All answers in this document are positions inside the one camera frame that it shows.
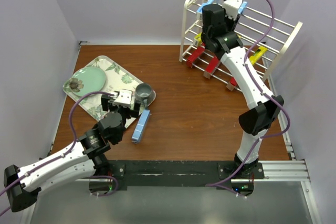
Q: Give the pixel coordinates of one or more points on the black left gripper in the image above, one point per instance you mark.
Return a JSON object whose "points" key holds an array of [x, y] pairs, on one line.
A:
{"points": [[131, 113]]}

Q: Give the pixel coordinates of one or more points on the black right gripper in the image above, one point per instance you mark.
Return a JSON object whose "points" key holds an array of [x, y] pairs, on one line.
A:
{"points": [[232, 23]]}

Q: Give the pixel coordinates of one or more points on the yellow toothpaste box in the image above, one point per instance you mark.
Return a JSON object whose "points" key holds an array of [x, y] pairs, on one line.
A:
{"points": [[254, 58], [197, 40]]}

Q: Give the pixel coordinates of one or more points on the red toothpaste box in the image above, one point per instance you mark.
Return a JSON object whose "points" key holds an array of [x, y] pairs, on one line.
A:
{"points": [[211, 67], [232, 84], [194, 56]]}

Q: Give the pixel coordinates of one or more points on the blue toothpaste box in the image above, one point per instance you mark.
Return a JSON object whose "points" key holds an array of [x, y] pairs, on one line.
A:
{"points": [[242, 7], [199, 11], [140, 127]]}

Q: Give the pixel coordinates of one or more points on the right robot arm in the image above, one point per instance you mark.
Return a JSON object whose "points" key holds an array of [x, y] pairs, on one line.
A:
{"points": [[263, 106]]}

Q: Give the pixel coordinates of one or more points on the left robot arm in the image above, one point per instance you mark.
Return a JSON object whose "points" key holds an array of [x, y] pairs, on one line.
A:
{"points": [[84, 157]]}

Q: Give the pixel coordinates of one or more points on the floral leaf serving tray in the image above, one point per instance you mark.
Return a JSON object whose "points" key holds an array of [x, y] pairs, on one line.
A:
{"points": [[117, 78]]}

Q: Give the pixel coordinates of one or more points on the grey ceramic mug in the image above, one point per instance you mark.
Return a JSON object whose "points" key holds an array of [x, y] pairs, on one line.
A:
{"points": [[144, 94]]}

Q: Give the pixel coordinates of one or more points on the green ceramic plate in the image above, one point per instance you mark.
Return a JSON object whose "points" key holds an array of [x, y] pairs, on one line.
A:
{"points": [[86, 80]]}

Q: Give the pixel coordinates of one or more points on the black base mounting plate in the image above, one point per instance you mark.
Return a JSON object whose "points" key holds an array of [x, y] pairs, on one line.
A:
{"points": [[173, 174]]}

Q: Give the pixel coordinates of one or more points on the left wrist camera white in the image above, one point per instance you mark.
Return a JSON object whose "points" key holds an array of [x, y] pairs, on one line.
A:
{"points": [[123, 97]]}

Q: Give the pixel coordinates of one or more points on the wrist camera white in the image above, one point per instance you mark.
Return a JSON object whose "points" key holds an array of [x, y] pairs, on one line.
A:
{"points": [[232, 7], [123, 97]]}

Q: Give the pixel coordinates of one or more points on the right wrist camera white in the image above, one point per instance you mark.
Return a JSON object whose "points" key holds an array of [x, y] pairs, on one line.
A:
{"points": [[232, 7]]}

